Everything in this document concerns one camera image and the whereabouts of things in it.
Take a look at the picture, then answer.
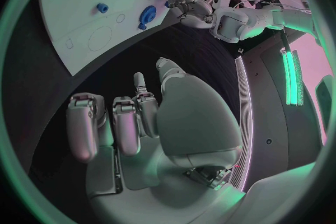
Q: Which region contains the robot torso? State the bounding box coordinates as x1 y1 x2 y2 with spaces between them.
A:
227 39 330 194

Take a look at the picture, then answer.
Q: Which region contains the blue gear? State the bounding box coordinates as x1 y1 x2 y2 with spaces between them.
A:
139 4 158 25

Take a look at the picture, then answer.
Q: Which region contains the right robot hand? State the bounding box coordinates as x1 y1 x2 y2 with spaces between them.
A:
66 57 246 224

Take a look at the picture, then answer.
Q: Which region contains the blue short cylinder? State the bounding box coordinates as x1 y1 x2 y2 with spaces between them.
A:
95 2 109 13

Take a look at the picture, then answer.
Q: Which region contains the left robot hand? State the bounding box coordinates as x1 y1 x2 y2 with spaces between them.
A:
165 0 218 29

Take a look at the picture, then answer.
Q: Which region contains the glowing light bar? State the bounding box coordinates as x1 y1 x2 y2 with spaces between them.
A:
280 49 305 106

